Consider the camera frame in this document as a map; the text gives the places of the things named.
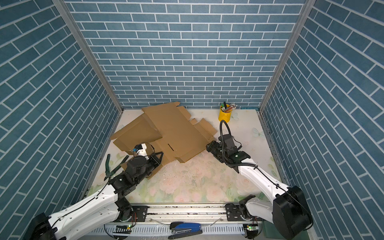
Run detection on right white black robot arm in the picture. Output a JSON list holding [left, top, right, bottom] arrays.
[[206, 141, 314, 240]]

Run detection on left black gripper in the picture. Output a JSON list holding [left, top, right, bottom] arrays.
[[134, 151, 165, 186]]

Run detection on aluminium front rail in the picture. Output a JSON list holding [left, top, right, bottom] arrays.
[[83, 202, 319, 240]]

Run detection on green box at front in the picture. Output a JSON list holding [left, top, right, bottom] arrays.
[[262, 221, 280, 240]]

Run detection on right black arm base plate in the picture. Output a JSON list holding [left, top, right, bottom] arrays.
[[225, 204, 255, 222]]

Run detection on left flat cardboard sheet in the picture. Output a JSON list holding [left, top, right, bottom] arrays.
[[112, 112, 174, 182]]

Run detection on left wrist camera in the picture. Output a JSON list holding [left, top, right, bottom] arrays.
[[133, 143, 147, 157]]

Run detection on yellow pen cup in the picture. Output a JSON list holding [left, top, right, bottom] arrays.
[[218, 107, 232, 123]]

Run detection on green handled pliers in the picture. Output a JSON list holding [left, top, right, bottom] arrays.
[[103, 153, 130, 181]]

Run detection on blue black stapler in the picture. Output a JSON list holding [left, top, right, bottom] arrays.
[[168, 222, 203, 240]]

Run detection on cardboard box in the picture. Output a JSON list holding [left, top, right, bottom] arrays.
[[142, 102, 217, 163]]

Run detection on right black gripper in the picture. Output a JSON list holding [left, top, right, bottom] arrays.
[[205, 139, 229, 163]]

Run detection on pens in cup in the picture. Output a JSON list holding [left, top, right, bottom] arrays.
[[220, 102, 237, 113]]

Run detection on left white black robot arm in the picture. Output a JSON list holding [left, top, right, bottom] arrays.
[[23, 152, 164, 240]]

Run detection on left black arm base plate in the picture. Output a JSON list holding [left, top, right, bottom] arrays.
[[116, 206, 149, 224]]

